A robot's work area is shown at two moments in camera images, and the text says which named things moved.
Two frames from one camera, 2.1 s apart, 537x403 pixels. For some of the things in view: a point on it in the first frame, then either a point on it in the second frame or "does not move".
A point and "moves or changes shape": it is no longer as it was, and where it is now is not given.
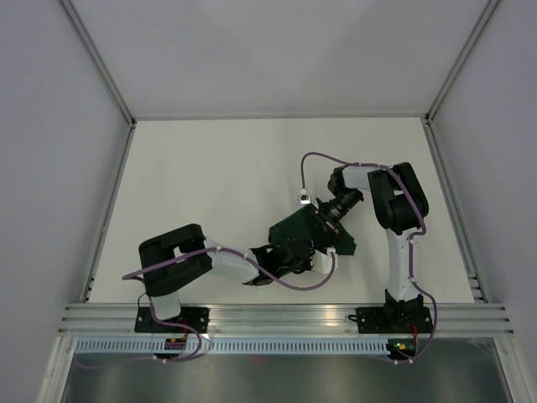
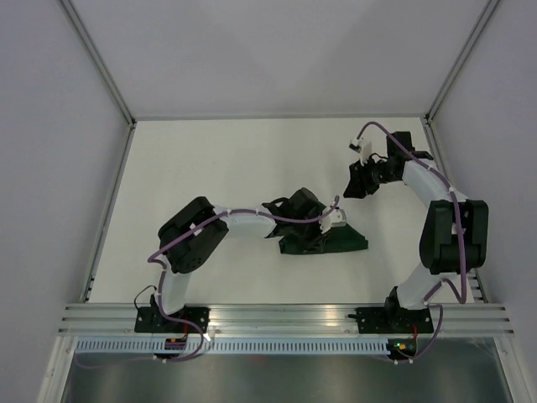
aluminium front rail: [283, 320] does not move
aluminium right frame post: [440, 93] does not move
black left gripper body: [304, 265] -> [309, 234]
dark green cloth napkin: [307, 224] moves or changes shape
